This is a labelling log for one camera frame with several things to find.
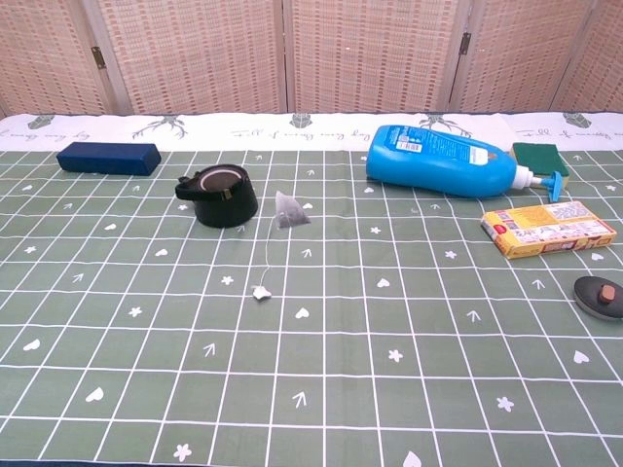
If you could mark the black lid with knob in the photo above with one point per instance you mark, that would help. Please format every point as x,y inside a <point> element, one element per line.
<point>599,297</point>

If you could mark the green grid tablecloth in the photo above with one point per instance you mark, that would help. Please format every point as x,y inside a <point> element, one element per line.
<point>311,316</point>

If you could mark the blue pump detergent bottle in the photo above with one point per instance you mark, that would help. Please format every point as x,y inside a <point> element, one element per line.
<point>438,163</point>

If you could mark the woven folding screen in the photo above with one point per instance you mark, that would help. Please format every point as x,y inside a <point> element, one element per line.
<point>311,53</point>

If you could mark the dark blue rectangular box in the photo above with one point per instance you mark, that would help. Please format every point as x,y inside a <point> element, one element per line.
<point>108,158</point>

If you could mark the yellow printed carton box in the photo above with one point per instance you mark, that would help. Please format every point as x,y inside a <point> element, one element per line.
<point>545,228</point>

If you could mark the green yellow sponge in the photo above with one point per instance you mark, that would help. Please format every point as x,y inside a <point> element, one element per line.
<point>538,155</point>

